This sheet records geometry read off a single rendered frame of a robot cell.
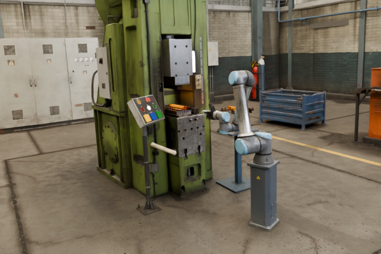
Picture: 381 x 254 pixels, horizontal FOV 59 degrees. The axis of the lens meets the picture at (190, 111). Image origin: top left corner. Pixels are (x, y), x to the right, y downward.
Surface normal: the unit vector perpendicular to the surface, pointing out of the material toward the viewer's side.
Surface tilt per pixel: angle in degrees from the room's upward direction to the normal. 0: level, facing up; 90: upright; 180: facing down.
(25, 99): 90
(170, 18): 90
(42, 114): 90
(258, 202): 90
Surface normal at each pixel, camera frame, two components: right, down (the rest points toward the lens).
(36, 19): 0.51, 0.13
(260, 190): -0.63, 0.15
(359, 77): -0.86, 0.12
